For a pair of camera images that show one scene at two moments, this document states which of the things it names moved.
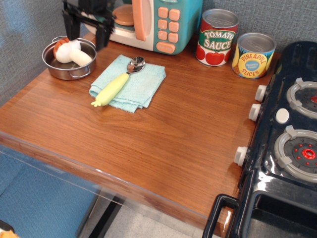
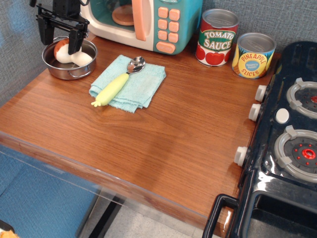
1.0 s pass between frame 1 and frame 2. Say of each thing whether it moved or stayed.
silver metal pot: stayed
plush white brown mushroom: stayed
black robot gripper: moved
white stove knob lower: stayed
